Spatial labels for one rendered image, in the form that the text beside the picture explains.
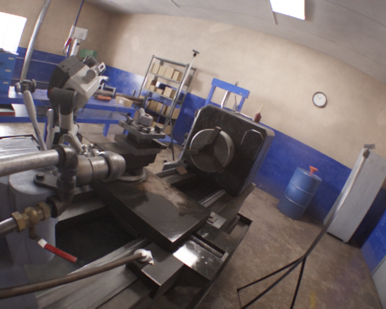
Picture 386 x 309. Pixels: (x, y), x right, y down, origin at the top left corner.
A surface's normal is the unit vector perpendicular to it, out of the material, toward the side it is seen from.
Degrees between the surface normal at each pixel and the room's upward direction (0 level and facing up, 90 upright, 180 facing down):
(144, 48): 90
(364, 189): 90
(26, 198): 90
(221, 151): 90
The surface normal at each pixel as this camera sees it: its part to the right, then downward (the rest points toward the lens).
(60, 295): 0.84, -0.26
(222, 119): -0.47, 0.07
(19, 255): 0.61, 0.41
